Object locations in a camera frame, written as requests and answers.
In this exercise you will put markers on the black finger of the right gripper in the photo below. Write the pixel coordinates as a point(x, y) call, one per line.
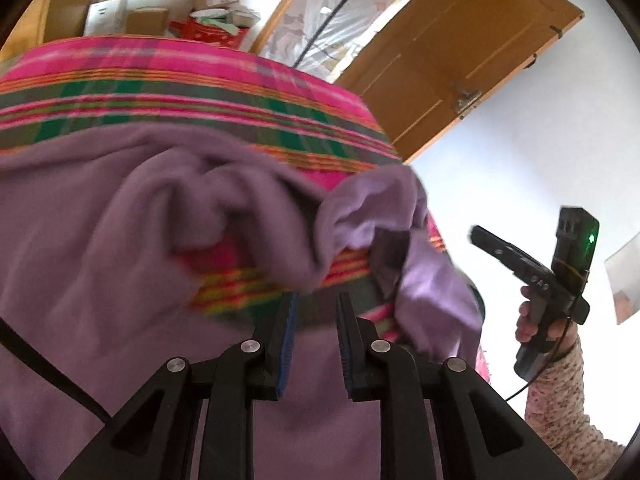
point(522, 265)

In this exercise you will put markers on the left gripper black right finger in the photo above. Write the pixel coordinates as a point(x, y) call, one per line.
point(437, 420)

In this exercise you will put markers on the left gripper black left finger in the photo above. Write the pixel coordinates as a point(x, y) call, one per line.
point(195, 420)

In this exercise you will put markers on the purple fleece garment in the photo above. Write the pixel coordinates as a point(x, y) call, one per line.
point(94, 227)

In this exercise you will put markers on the plastic curtain with zipper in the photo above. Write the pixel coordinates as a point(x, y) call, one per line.
point(316, 36)

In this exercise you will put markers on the person right hand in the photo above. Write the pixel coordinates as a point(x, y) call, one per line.
point(563, 332)

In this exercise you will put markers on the wooden door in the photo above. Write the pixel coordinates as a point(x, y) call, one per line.
point(437, 60)

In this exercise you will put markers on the pink green plaid bedspread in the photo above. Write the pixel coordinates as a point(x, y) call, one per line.
point(325, 133)

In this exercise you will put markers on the white open cardboard box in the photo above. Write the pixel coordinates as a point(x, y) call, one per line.
point(106, 18)

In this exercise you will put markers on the wooden wardrobe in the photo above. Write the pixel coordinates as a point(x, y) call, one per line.
point(43, 21)

